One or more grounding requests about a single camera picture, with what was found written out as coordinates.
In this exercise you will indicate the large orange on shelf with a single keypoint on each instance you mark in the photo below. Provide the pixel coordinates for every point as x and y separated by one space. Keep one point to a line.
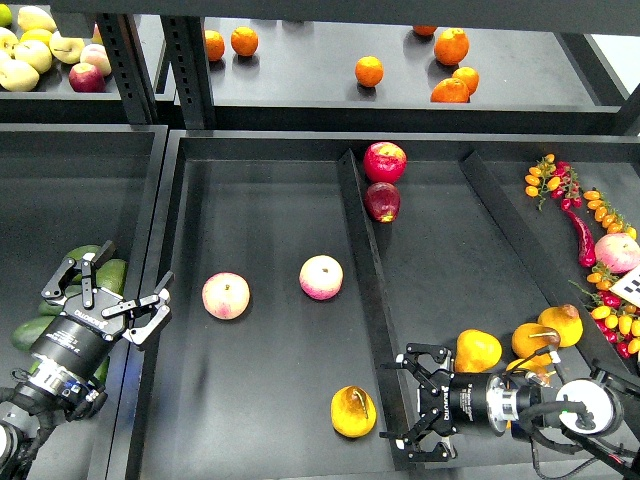
452 46

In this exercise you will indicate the orange on shelf center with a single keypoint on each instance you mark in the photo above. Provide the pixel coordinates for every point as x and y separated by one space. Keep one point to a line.
369 71

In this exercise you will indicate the orange on shelf right small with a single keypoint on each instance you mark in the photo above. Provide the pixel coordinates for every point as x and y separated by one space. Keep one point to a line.
469 76

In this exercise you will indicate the cherry tomato bunch top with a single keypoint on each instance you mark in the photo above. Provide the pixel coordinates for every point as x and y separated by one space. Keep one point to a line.
553 179

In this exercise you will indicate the black shelf post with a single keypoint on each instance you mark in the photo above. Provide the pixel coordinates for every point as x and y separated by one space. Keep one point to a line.
186 49

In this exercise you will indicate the green avocado right of pile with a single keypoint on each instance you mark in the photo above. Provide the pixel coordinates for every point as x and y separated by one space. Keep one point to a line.
112 276

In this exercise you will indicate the cherry tomato bunch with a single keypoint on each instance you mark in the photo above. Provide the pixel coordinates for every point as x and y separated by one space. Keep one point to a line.
553 179
618 319

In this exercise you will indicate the pale yellow apple with stem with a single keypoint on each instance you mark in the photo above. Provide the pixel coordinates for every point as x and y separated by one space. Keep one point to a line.
66 49

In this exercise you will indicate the pale yellow apple middle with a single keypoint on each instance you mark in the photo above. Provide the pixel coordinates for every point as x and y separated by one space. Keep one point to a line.
36 53

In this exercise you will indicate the pink apple right bin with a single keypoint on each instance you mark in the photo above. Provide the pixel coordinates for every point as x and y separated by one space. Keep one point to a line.
619 252

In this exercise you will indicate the dark red apple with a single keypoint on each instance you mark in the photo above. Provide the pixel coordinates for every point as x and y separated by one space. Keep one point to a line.
382 201

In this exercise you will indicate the pink apple left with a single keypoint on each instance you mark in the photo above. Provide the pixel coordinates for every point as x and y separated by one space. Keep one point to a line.
226 295

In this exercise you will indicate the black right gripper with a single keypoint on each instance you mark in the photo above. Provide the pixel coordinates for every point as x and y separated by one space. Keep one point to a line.
448 403

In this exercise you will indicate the pale yellow apple front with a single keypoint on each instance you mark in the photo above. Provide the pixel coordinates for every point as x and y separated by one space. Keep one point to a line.
18 76

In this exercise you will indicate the green avocado top of pile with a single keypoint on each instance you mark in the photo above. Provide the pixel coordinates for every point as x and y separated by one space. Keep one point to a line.
79 252

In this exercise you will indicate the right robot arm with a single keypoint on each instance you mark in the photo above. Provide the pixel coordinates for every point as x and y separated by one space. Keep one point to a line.
575 417

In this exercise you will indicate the pink apple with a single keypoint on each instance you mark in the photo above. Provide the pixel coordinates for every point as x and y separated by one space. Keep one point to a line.
321 277
226 295

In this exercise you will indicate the red apple on left shelf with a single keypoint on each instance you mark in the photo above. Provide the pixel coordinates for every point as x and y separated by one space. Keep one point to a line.
86 78

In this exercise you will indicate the bright red apple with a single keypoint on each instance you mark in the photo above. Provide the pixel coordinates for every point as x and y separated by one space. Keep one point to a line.
384 162

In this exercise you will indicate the cherry tomato bunch bottom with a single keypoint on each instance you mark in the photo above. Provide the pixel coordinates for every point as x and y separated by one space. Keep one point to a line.
618 319

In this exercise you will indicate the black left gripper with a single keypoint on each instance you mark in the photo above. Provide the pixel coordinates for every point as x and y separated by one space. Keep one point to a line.
82 336

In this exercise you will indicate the dark avocado left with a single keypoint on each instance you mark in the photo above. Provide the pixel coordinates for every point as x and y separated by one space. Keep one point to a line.
24 336

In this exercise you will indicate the pink apple center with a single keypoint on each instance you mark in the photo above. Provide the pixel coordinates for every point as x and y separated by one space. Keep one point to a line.
321 277

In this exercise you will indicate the red chili pepper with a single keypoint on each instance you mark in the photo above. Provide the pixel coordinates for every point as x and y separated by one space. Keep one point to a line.
586 245

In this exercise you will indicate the black tray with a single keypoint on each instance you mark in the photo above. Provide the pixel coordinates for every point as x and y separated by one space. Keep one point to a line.
249 398
63 186

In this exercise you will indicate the orange on shelf front right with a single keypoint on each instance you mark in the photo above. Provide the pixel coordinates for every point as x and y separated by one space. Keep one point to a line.
450 90

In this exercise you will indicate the black center tray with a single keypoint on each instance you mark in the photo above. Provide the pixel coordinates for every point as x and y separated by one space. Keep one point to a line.
249 398

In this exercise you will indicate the green avocado of pile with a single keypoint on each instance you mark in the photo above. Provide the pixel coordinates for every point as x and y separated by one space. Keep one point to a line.
79 252
112 276

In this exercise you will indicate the dark green avocado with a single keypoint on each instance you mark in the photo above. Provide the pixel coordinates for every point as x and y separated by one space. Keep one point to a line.
47 309

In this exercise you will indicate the pale pink peach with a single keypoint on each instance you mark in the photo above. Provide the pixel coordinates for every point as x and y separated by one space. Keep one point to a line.
96 55

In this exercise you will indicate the black left tray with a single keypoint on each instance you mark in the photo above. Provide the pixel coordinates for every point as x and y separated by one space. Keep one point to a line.
63 186

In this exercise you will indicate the white marker tag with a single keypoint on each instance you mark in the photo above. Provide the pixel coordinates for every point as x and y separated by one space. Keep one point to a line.
628 287

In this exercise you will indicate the orange on shelf far left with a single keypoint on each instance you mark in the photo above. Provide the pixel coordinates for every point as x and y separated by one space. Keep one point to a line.
215 45

